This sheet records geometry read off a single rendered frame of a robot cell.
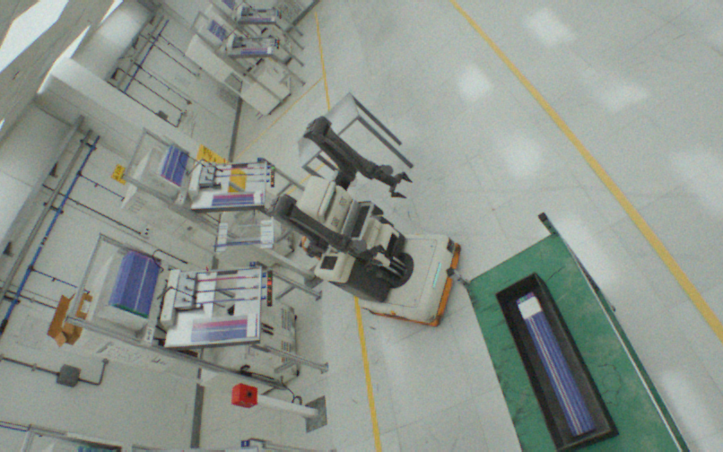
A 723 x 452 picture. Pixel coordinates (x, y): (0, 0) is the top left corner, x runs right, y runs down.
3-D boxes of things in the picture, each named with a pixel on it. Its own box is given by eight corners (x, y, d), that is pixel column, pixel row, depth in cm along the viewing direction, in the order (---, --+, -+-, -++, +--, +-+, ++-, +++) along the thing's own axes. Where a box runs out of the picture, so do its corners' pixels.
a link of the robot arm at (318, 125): (303, 117, 200) (295, 134, 196) (324, 114, 192) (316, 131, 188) (352, 166, 233) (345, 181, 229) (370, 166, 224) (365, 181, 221)
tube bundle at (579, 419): (519, 303, 154) (516, 300, 152) (535, 294, 151) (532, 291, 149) (577, 437, 119) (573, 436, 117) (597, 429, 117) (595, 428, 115)
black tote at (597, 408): (506, 303, 159) (493, 293, 152) (545, 282, 152) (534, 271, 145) (567, 454, 120) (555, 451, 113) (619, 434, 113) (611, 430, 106)
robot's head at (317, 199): (300, 217, 227) (295, 207, 213) (314, 185, 234) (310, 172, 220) (324, 225, 225) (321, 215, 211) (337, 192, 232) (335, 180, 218)
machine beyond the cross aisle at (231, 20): (304, 31, 832) (231, -38, 717) (305, 47, 776) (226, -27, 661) (261, 74, 888) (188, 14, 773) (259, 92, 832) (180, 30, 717)
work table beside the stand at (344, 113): (413, 166, 389) (358, 114, 341) (360, 210, 414) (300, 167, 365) (401, 141, 421) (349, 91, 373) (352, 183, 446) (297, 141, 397)
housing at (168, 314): (185, 279, 344) (179, 268, 334) (176, 329, 311) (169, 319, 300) (176, 280, 343) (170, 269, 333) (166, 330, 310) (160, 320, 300)
